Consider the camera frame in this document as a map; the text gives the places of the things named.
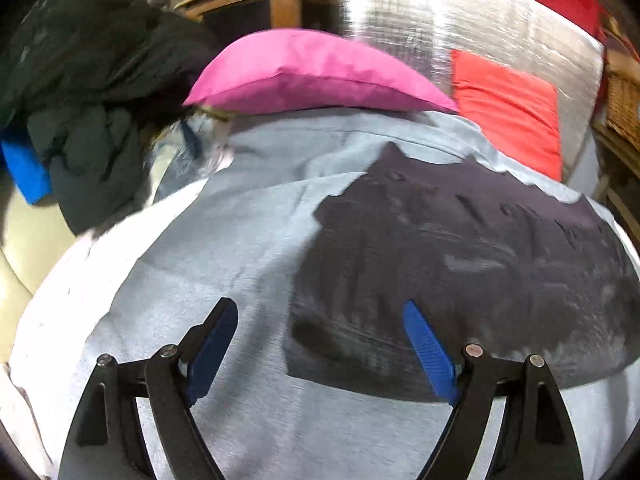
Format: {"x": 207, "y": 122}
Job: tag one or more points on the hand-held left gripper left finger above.
{"x": 212, "y": 355}

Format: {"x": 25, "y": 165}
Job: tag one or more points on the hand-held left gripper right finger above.
{"x": 432, "y": 355}

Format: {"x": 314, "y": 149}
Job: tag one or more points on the dark quilted zip jacket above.
{"x": 450, "y": 260}

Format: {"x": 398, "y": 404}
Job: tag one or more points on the grey blanket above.
{"x": 200, "y": 250}

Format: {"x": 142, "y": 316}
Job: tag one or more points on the white bed sheet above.
{"x": 45, "y": 340}

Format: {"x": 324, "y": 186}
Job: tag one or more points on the clear plastic bag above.
{"x": 175, "y": 160}

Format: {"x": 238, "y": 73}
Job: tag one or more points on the red pillow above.
{"x": 505, "y": 110}

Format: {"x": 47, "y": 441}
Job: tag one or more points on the bright blue jacket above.
{"x": 25, "y": 170}

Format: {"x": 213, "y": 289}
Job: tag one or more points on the wooden table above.
{"x": 615, "y": 160}

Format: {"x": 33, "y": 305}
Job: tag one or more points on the pink pillow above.
{"x": 310, "y": 70}

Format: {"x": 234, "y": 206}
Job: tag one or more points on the black jacket pile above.
{"x": 90, "y": 70}

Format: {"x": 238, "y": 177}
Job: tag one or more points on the wicker basket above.
{"x": 625, "y": 105}

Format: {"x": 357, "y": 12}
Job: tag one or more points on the silver foil insulation mat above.
{"x": 425, "y": 20}

